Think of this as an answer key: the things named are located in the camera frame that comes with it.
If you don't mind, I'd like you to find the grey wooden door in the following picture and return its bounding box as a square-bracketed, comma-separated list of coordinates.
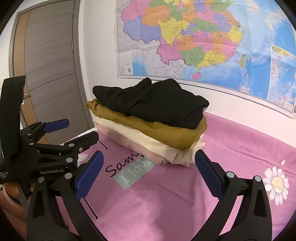
[10, 0, 96, 144]

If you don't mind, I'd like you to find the mustard folded garment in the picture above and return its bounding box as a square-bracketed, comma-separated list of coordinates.
[85, 98, 208, 150]

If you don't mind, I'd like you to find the black garment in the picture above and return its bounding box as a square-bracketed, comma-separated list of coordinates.
[92, 78, 210, 129]

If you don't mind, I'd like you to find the pale pink folded garment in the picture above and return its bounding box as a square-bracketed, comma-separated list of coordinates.
[96, 125, 163, 166]

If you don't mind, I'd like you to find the cream folded garment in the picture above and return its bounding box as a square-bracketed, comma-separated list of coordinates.
[92, 116, 205, 167]

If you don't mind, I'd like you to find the pink floral blanket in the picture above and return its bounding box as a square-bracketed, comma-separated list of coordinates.
[55, 112, 296, 241]

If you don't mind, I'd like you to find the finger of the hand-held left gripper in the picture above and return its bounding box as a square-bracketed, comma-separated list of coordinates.
[30, 131, 99, 163]
[21, 119, 70, 142]

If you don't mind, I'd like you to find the person's left hand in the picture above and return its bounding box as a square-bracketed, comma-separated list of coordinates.
[3, 183, 19, 197]

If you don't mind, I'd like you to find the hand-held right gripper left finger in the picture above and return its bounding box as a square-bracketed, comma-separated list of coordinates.
[26, 150, 104, 241]

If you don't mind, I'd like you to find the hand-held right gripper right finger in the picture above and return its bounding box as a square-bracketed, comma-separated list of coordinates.
[195, 149, 274, 241]

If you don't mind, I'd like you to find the colourful wall map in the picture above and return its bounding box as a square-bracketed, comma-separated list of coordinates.
[114, 0, 296, 119]

